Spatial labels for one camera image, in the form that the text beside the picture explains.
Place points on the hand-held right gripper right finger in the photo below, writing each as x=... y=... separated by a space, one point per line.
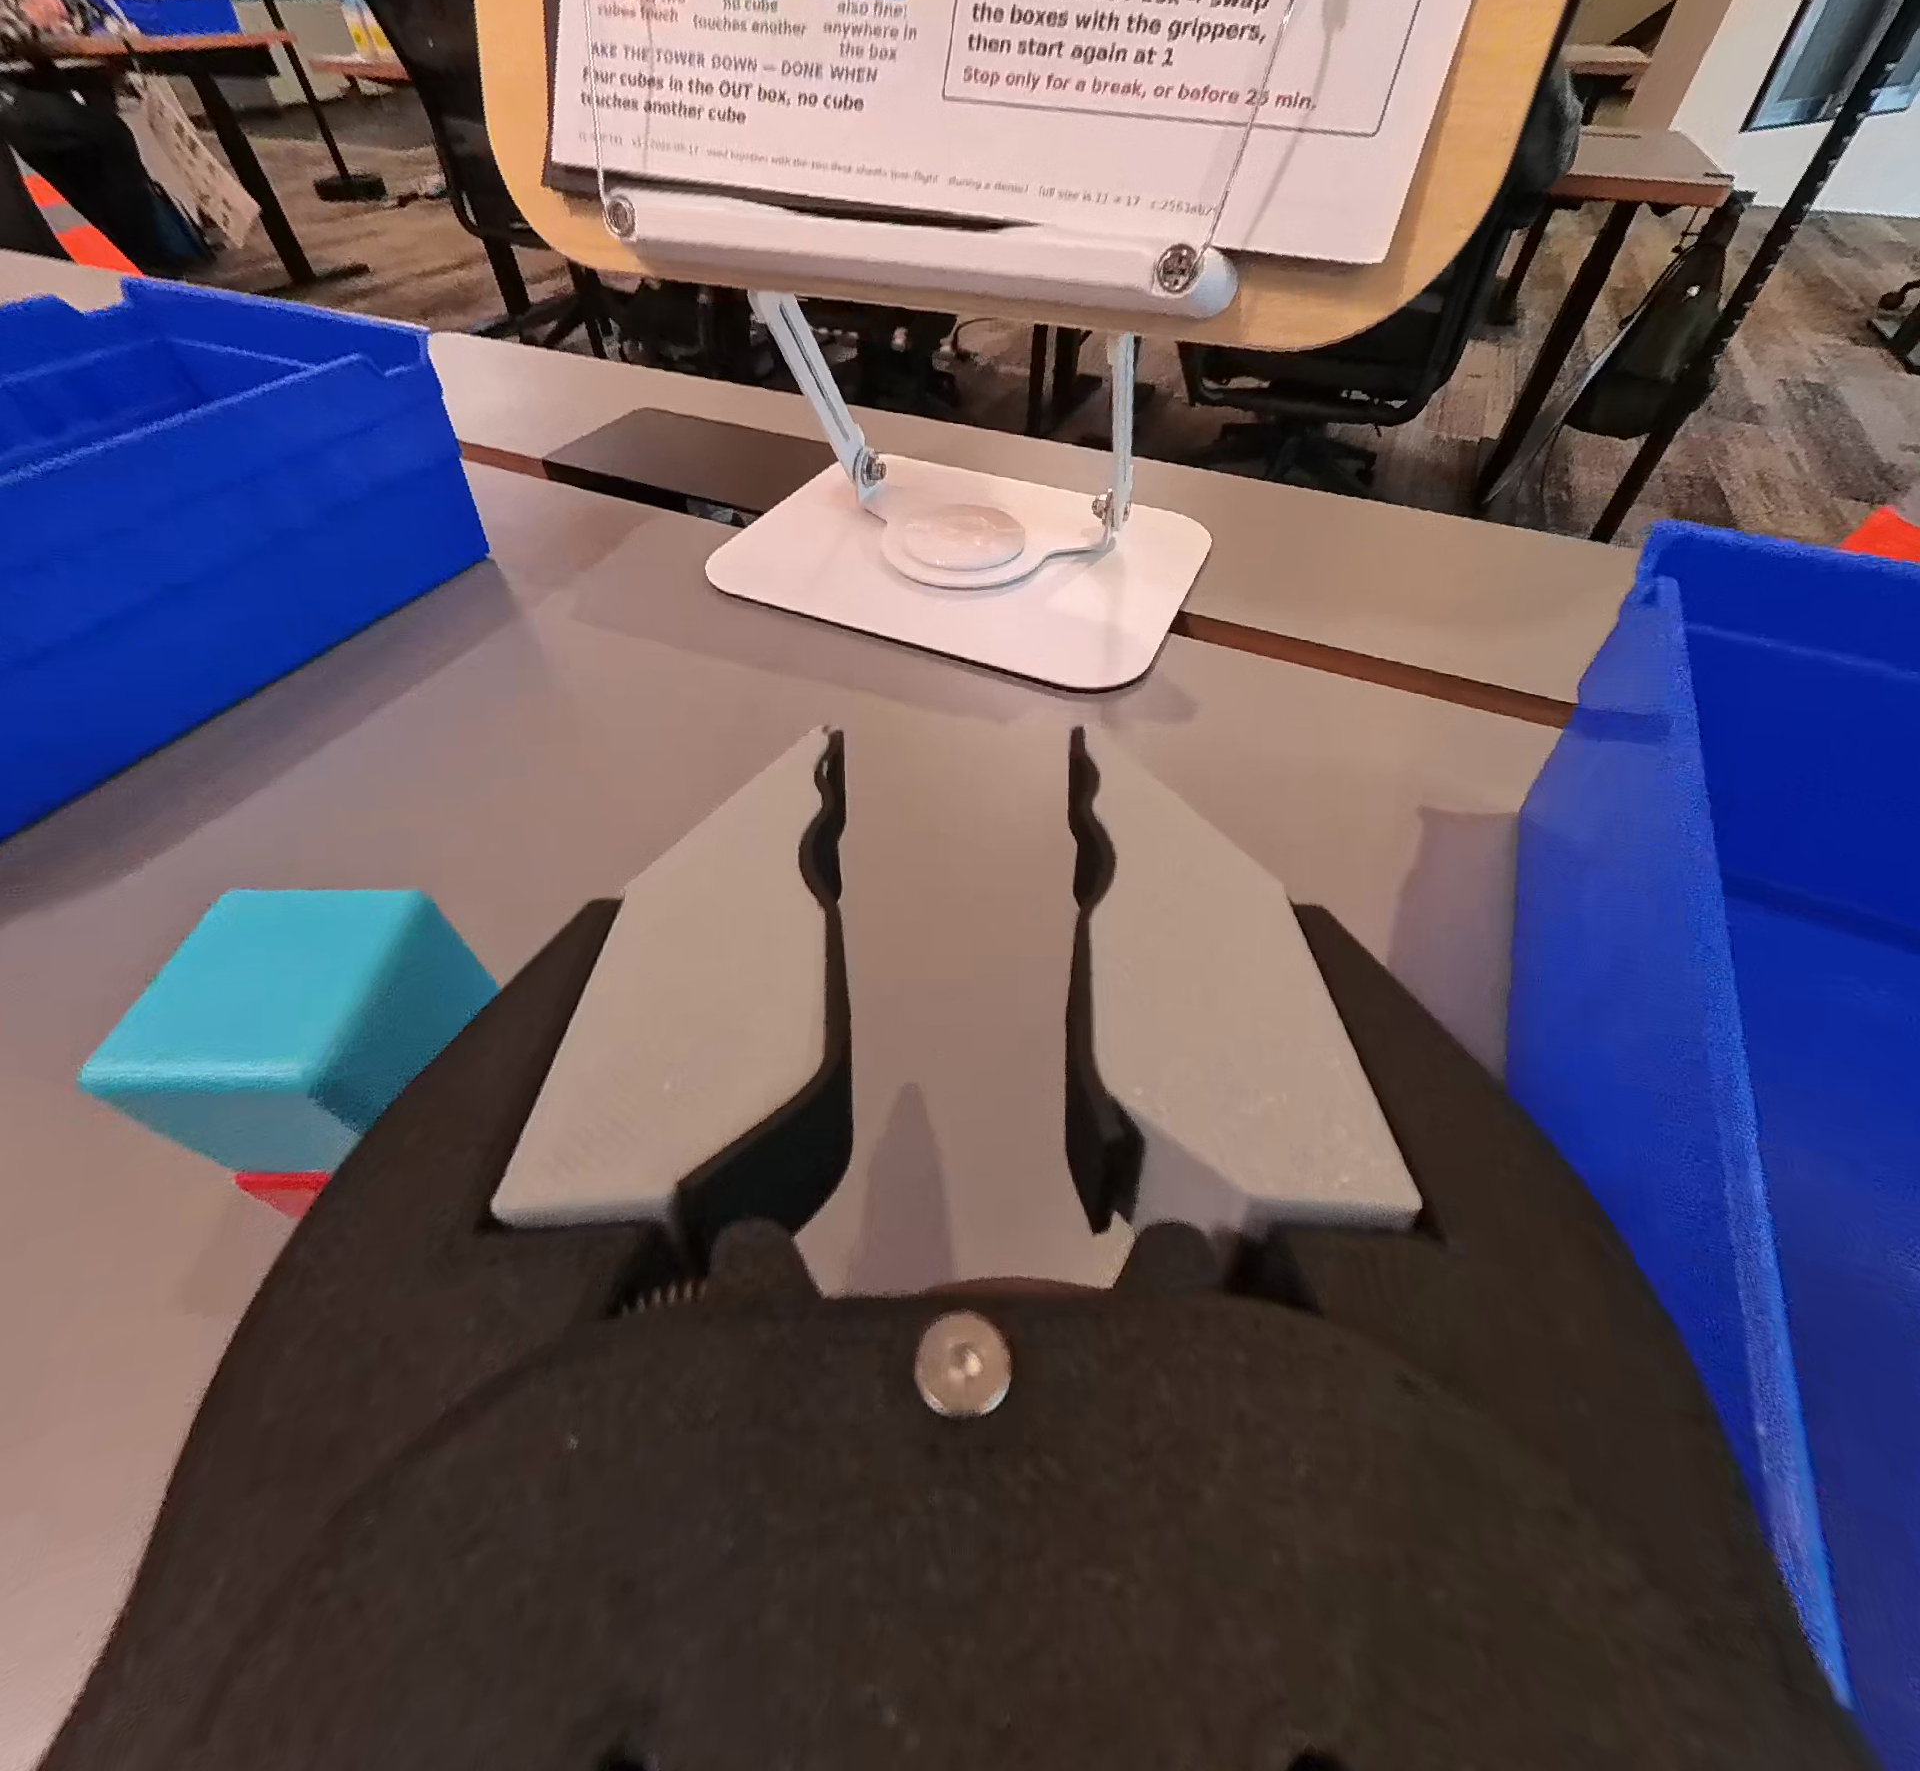
x=1242 y=1053

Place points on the black notched pole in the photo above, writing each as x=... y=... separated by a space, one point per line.
x=1802 y=205

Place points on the blue plastic storage bin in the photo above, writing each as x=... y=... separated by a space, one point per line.
x=226 y=559
x=1802 y=1053
x=180 y=17

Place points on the background office desk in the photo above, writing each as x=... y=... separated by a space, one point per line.
x=1638 y=176
x=180 y=41

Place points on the teal magnetic cube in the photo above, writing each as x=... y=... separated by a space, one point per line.
x=270 y=1022

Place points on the printed instruction sheet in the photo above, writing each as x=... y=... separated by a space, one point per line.
x=1046 y=122

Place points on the white stand with wooden board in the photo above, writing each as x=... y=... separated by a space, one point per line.
x=1046 y=603

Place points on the red magnetic cube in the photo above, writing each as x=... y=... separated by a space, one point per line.
x=284 y=1190

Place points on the black office chair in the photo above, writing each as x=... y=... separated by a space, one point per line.
x=1353 y=384
x=1902 y=324
x=435 y=76

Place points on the orange traffic cone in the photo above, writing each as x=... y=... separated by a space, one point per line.
x=1885 y=540
x=89 y=242

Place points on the dark hanging bag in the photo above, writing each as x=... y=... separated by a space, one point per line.
x=1650 y=362

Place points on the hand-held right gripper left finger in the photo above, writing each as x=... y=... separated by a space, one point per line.
x=676 y=1053

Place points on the white sign board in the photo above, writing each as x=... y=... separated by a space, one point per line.
x=193 y=176

